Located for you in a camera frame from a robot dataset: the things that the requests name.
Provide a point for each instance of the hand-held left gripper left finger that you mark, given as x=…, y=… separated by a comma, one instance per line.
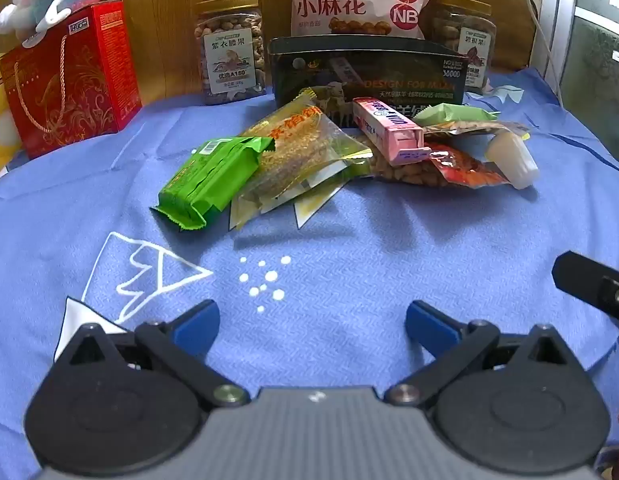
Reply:
x=197, y=327

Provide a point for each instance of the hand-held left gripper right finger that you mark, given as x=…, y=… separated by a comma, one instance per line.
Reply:
x=429, y=327

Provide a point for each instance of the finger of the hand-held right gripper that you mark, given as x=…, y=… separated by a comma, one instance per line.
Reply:
x=597, y=285

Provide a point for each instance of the green biscuit packet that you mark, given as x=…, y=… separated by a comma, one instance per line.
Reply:
x=209, y=180

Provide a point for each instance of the white jelly cup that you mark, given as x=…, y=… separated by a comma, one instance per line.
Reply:
x=512, y=157

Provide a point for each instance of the red peanut packet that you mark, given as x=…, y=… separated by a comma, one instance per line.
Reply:
x=464, y=167

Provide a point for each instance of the yellow wheat-print snack packet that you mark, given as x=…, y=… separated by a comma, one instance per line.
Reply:
x=304, y=155

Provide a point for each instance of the pink candy box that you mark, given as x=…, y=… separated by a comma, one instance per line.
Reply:
x=389, y=127

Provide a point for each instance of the light green snack packet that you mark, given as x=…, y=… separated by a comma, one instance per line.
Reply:
x=449, y=112

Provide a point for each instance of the dark printed tin box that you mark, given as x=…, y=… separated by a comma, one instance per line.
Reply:
x=389, y=67

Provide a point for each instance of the blue printed cloth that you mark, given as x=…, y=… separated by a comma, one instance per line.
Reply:
x=339, y=260

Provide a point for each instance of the frosted glass door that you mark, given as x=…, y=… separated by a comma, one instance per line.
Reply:
x=594, y=25

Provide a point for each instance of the brown wooden board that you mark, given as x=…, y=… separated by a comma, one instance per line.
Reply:
x=514, y=25

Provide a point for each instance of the red gift box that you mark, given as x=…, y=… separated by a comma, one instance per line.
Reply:
x=74, y=80

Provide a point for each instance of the nut jar with dark nuts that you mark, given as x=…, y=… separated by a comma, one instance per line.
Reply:
x=469, y=40

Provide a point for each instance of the nut jar with pale nuts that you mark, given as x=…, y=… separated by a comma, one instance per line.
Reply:
x=229, y=50

